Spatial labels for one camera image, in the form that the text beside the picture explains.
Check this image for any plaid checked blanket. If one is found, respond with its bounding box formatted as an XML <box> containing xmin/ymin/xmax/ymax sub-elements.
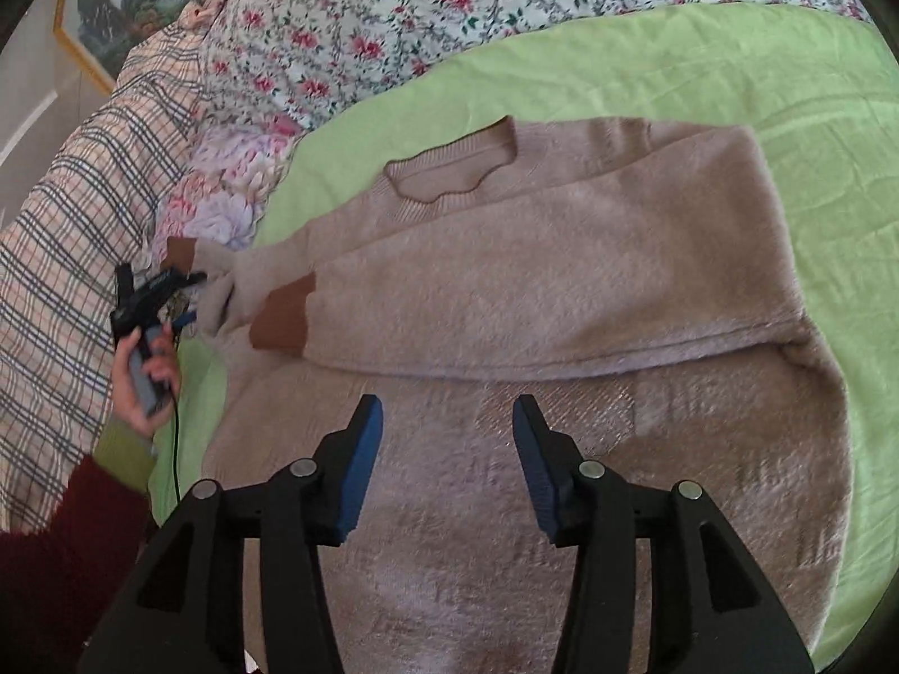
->
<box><xmin>2</xmin><ymin>26</ymin><xmax>203</xmax><ymax>532</ymax></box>

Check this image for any beige knit sweater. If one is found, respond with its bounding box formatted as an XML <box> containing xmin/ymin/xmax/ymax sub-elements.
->
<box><xmin>166</xmin><ymin>119</ymin><xmax>852</xmax><ymax>672</ymax></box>

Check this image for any light green bed sheet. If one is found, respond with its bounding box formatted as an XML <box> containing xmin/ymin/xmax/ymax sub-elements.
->
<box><xmin>90</xmin><ymin>1</ymin><xmax>899</xmax><ymax>671</ymax></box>

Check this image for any person's left hand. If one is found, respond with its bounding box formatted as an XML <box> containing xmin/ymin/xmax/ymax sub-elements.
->
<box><xmin>111</xmin><ymin>322</ymin><xmax>181</xmax><ymax>440</ymax></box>

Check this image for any purple pink floral pillow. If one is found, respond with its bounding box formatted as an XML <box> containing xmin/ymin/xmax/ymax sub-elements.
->
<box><xmin>137</xmin><ymin>117</ymin><xmax>303</xmax><ymax>272</ymax></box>

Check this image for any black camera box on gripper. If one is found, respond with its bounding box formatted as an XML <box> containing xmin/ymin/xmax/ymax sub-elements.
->
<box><xmin>114</xmin><ymin>262</ymin><xmax>134</xmax><ymax>309</ymax></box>

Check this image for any dark red sleeve green cuff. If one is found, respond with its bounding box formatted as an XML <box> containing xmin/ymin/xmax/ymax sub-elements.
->
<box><xmin>2</xmin><ymin>417</ymin><xmax>156</xmax><ymax>672</ymax></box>

